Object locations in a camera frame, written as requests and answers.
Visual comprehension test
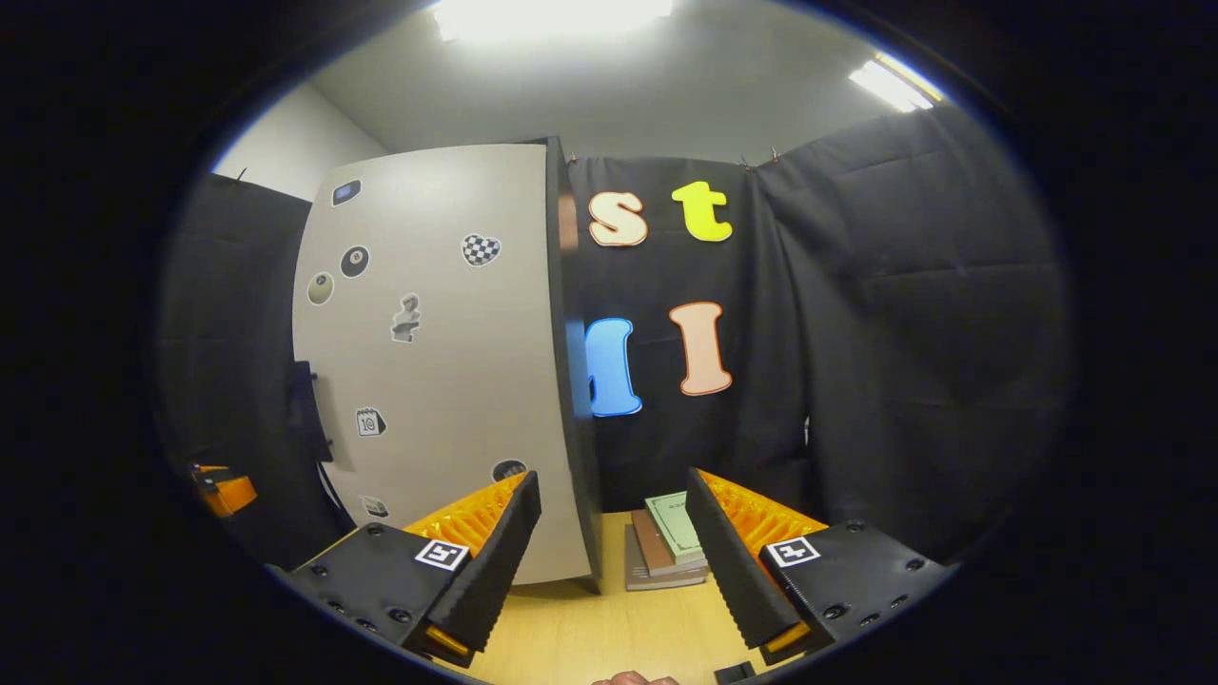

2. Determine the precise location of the black cabinet door handle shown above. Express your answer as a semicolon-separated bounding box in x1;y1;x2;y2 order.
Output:
285;360;336;465

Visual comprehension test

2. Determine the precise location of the large ceiling light panel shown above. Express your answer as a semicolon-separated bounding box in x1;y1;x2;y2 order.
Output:
433;0;675;44

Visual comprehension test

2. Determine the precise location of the dark grey cabinet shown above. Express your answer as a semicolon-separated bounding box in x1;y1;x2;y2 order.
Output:
542;135;605;596

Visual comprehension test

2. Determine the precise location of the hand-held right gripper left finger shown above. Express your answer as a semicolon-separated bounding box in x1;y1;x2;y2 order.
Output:
266;469;543;667

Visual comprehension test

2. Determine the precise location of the small ceiling light panel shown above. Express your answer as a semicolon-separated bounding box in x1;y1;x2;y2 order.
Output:
847;52;945;113

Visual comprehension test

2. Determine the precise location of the grey book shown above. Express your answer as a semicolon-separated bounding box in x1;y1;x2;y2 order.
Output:
623;523;710;593

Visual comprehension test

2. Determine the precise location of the black backdrop cloth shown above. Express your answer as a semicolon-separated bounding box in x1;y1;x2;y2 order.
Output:
157;105;1076;572

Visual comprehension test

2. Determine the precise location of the beige cabinet door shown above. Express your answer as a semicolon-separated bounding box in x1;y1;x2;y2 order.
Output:
290;143;596;586

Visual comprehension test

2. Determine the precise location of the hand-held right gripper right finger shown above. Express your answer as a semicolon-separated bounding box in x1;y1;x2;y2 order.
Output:
683;466;957;667

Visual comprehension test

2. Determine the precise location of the brown book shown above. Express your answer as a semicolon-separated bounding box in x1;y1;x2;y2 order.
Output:
631;509;710;577

